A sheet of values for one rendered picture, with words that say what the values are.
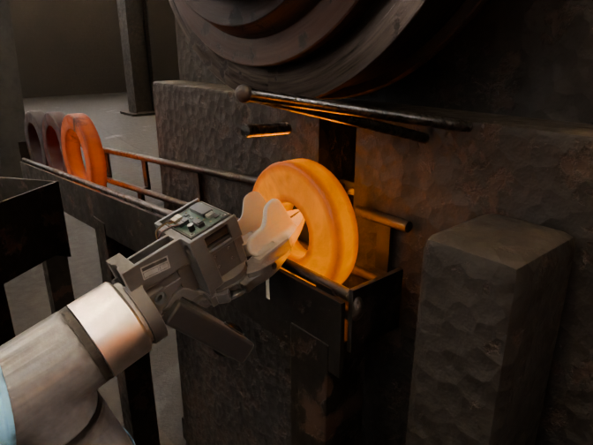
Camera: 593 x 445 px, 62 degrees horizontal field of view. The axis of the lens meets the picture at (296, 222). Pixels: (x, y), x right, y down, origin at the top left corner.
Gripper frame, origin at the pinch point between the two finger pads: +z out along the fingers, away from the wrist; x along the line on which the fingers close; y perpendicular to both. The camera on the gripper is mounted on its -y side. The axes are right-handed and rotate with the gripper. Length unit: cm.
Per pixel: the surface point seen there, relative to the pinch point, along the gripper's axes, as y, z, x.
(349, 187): -0.8, 9.7, 0.8
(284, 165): 6.6, 1.0, 0.7
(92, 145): 0, -1, 63
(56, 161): -9, -3, 95
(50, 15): -15, 269, 1000
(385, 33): 19.9, 2.6, -14.5
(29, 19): -12, 231, 1000
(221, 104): 8.1, 9.0, 24.5
